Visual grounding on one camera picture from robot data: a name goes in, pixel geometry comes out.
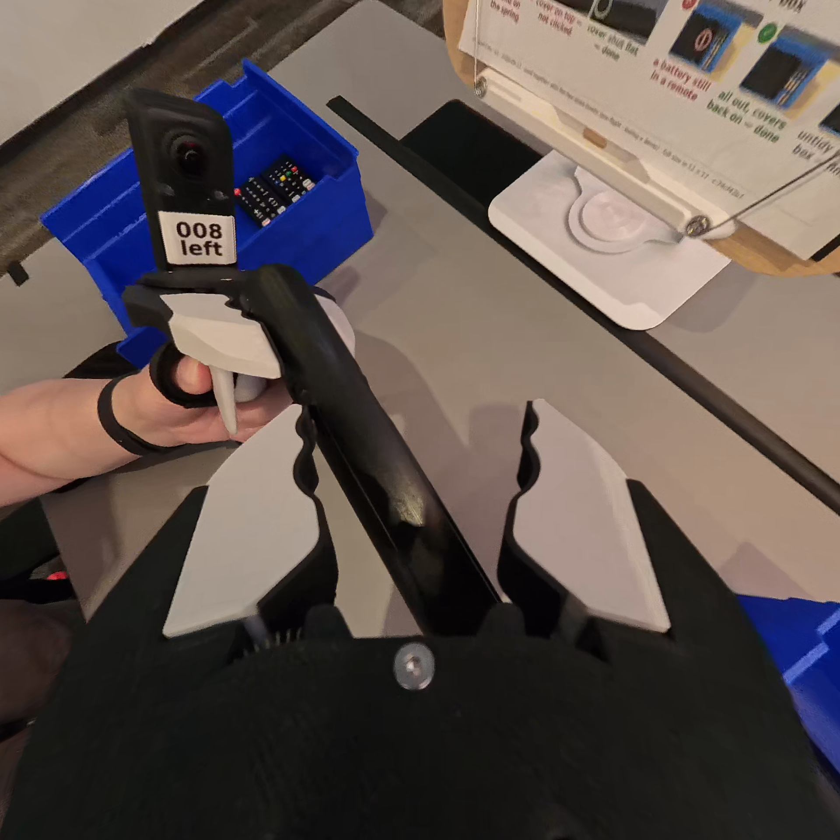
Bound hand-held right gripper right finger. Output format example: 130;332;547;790
497;398;672;647

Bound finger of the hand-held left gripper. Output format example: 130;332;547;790
159;292;284;382
314;289;358;358

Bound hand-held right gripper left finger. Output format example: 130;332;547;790
161;403;340;647

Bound blue plastic bin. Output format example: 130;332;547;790
735;594;840;756
41;59;375;368

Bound black remote control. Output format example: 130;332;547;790
235;176;291;228
249;264;505;639
261;155;319;206

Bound person's left forearm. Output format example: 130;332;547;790
0;379;142;509

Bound person's left hand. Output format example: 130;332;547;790
108;357;299;454

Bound black desk mat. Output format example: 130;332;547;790
400;100;546;191

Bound white stand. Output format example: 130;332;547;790
472;66;736;331

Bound wooden instruction poster board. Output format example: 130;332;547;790
443;0;840;277

